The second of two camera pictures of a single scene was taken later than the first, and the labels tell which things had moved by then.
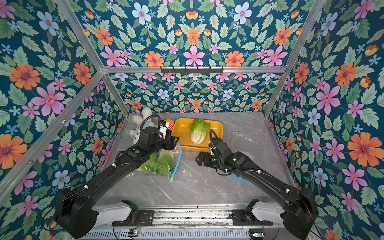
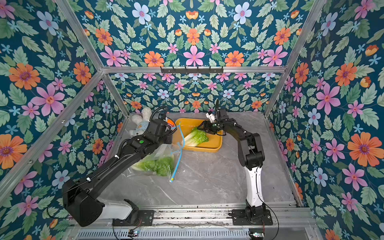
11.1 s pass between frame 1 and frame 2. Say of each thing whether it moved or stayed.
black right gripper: moved
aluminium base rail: stayed
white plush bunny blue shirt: stayed
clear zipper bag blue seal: moved
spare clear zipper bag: moved
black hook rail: stayed
